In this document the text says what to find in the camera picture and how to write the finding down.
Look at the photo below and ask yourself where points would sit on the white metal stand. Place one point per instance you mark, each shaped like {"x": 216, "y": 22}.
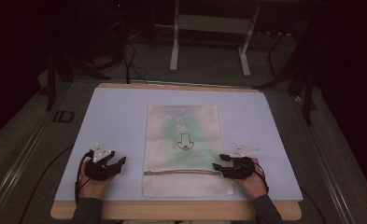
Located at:
{"x": 214, "y": 23}

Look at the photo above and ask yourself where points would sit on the light blue table mat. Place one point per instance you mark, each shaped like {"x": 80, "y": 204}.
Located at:
{"x": 115, "y": 124}

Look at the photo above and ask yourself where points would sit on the wooden table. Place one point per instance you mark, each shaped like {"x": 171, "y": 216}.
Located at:
{"x": 172, "y": 211}

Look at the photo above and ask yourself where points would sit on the person's right hand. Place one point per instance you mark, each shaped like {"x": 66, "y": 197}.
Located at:
{"x": 252, "y": 185}

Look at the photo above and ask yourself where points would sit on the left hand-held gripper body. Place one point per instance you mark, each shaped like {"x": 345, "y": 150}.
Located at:
{"x": 101, "y": 169}

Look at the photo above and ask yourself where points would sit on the person's left hand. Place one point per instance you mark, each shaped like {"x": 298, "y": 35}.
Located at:
{"x": 94, "y": 188}

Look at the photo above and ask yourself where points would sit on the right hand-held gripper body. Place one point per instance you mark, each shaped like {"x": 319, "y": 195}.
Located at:
{"x": 238, "y": 168}

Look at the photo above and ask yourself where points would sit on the metal floor rail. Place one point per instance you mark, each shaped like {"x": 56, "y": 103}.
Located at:
{"x": 326, "y": 168}
{"x": 13, "y": 174}

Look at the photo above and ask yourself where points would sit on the black metal stand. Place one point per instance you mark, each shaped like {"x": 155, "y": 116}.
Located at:
{"x": 52, "y": 84}
{"x": 308, "y": 96}

